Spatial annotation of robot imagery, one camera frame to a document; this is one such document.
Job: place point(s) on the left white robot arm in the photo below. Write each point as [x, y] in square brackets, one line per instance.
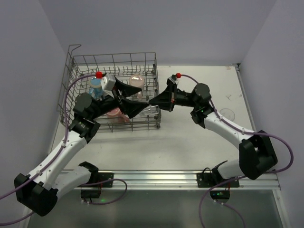
[40, 189]

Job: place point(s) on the salmon pink mug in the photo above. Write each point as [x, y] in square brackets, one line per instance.
[116, 116]

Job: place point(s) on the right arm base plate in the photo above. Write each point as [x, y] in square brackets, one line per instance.
[209, 178]

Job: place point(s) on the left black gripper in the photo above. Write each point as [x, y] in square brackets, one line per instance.
[118, 96]

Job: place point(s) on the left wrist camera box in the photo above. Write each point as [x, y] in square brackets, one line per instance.
[107, 82]

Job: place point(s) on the grey wire dish rack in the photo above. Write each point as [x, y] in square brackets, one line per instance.
[79, 69]

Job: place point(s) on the pale pink mug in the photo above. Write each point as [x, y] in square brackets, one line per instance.
[139, 82]

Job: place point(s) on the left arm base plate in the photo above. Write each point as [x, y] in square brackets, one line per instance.
[96, 191]

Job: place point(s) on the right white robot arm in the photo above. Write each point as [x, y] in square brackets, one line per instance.
[256, 154]

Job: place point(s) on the blue printed cup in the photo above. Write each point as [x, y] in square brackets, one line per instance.
[95, 88]

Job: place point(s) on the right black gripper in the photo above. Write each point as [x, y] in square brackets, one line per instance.
[171, 97]

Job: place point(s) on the aluminium mounting rail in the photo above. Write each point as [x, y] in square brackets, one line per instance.
[185, 180]

